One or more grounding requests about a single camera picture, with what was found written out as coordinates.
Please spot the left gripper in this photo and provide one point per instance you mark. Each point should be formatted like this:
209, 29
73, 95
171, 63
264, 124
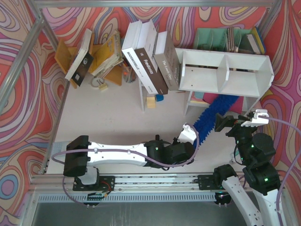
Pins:
190, 153

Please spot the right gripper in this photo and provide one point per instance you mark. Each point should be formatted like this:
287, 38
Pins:
233, 125

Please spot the blue microfiber duster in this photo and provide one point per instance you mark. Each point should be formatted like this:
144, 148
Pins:
206, 121

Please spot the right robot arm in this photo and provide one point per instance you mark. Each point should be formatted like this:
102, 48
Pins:
255, 150

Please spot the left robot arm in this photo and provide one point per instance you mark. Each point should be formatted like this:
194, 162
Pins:
83, 156

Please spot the white bookshelf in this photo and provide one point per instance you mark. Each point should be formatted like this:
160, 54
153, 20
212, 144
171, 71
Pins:
244, 75

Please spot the pink folder stack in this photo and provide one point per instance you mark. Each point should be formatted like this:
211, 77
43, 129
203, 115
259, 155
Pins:
199, 97

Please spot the wooden block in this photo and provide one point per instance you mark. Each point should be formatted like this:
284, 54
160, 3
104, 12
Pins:
150, 102

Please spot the blue cube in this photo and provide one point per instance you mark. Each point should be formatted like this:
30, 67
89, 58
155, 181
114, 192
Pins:
159, 98

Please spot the green file organizer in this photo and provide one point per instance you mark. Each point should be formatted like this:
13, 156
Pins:
216, 39

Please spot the taupe Lonely Ones book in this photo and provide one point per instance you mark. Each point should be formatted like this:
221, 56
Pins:
167, 60

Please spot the clear pencil cup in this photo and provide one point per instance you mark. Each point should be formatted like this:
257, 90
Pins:
128, 73

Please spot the blue yellow book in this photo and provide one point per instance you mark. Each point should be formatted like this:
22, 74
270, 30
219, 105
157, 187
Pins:
254, 37

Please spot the brown Fredonia book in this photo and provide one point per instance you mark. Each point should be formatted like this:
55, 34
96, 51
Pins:
152, 78

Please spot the stack of worn books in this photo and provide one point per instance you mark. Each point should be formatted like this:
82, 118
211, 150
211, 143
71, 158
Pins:
107, 56

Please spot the white black leaning book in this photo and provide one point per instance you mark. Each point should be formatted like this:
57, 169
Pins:
81, 60

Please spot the yellow wooden zigzag shelf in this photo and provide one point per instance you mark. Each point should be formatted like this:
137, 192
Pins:
63, 58

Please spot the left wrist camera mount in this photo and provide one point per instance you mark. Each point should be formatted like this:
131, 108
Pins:
188, 134

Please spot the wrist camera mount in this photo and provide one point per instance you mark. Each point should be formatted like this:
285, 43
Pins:
188, 134
259, 117

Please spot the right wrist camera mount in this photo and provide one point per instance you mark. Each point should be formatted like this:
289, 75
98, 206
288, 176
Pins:
259, 117

